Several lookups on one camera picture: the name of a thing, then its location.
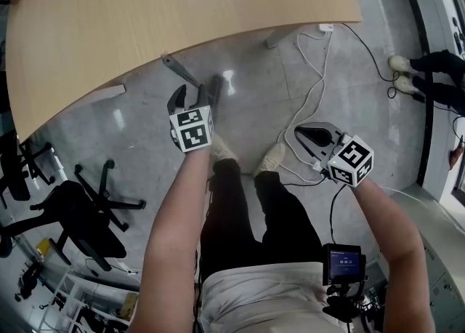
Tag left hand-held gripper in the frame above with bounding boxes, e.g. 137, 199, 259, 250
166, 83, 216, 153

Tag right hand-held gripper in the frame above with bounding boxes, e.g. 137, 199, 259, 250
294, 121, 376, 189

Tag grey broom with metal handle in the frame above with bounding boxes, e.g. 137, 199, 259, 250
161, 53, 225, 114

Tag person's left forearm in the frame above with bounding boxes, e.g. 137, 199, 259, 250
126, 148, 219, 333

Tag person's right forearm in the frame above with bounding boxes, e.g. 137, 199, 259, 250
348, 178, 437, 333

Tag person's right shoe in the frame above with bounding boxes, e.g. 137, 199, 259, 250
253, 142, 288, 177

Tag person's shoe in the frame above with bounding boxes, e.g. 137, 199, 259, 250
392, 75, 416, 95
387, 55, 412, 72
253, 142, 288, 177
209, 133, 240, 162

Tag person's left shoe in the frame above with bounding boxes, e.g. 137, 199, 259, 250
209, 133, 240, 162

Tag light wooden desk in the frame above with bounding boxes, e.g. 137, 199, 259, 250
5, 0, 364, 143

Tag person's black trousers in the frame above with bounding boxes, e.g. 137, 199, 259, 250
198, 159, 325, 280

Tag black chest-mounted monitor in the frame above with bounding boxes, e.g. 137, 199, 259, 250
321, 242, 368, 320

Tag black office chair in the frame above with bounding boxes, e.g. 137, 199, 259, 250
0, 159, 147, 273
0, 135, 56, 211

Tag red cloth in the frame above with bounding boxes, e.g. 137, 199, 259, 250
449, 141, 465, 172

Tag person's white shirt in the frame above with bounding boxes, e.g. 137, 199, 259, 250
198, 261, 366, 333

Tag white power cable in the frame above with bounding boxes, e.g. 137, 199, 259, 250
296, 31, 326, 132
278, 29, 333, 183

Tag black power cable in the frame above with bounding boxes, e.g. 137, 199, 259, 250
341, 22, 426, 104

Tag black cable with plug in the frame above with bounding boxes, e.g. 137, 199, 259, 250
84, 257, 102, 278

